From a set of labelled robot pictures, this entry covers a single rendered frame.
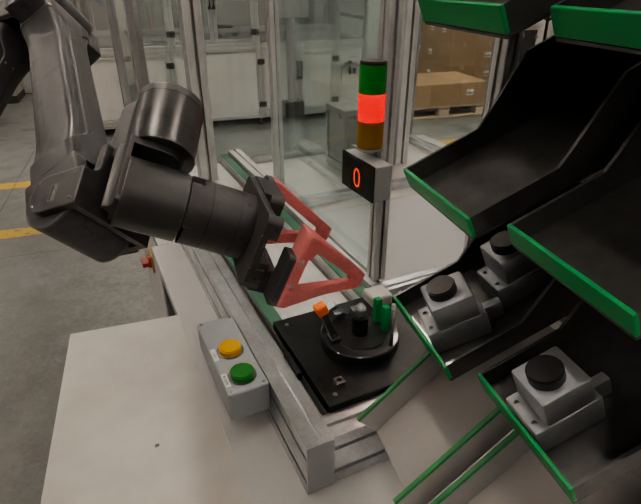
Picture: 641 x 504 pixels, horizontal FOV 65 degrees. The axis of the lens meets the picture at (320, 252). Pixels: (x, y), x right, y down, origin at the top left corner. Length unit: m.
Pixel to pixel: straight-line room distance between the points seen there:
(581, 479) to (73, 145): 0.49
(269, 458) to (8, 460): 1.52
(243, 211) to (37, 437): 1.97
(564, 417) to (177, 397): 0.72
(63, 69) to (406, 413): 0.58
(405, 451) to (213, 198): 0.44
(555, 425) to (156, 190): 0.37
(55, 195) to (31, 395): 2.10
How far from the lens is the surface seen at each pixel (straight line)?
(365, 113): 0.95
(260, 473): 0.87
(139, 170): 0.40
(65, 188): 0.44
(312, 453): 0.77
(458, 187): 0.52
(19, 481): 2.20
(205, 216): 0.40
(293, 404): 0.82
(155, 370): 1.08
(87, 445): 0.98
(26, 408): 2.46
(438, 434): 0.69
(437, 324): 0.53
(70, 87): 0.58
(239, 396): 0.86
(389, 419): 0.74
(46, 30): 0.71
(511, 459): 0.64
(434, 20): 0.50
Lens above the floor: 1.55
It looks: 29 degrees down
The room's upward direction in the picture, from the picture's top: straight up
